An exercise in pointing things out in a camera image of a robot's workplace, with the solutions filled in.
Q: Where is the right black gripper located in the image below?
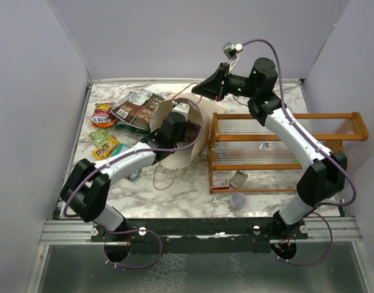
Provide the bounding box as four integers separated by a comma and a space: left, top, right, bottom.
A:
192, 63, 258, 103

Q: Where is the dark brown snack bag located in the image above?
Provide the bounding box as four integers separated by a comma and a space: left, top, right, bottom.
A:
111, 93, 164, 130

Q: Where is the dark green snack bag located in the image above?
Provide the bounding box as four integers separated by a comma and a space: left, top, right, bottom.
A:
115, 118, 150, 136

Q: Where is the teal foil snack packet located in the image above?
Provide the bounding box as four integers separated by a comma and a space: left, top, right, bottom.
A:
111, 143, 142, 182

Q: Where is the light green snack packet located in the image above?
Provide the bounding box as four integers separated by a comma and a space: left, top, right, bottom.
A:
89, 128, 113, 147

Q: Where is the yellow orange snack packet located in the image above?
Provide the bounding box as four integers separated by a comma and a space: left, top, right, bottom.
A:
92, 137, 120, 161

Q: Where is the purple snack packet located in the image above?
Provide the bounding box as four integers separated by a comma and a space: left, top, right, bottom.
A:
185, 121, 201, 143

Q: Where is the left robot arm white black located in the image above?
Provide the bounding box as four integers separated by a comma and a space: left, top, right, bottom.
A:
60, 112, 187, 241

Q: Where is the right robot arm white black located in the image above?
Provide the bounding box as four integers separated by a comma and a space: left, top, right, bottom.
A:
192, 57, 347, 239

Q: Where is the wooden tiered rack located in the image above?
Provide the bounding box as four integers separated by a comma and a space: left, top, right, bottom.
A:
208, 112, 369, 194

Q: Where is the red white small box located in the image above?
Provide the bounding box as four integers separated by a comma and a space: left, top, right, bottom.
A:
212, 178, 230, 190

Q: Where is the grey open small carton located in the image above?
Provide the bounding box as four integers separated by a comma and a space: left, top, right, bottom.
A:
229, 170, 248, 189

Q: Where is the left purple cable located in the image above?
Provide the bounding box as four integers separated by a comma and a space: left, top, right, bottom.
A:
62, 97, 205, 269

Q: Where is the purple cable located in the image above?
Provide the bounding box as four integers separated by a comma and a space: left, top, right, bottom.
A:
237, 39, 358, 266
62, 97, 205, 269

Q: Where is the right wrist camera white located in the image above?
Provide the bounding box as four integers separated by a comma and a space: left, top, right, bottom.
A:
222, 42, 243, 72

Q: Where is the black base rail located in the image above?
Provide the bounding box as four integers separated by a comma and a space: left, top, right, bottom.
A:
91, 217, 308, 261

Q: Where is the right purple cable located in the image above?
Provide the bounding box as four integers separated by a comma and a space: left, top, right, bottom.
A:
237, 39, 358, 266

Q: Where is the aluminium frame rail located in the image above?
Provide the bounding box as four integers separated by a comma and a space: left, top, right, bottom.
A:
38, 216, 364, 245

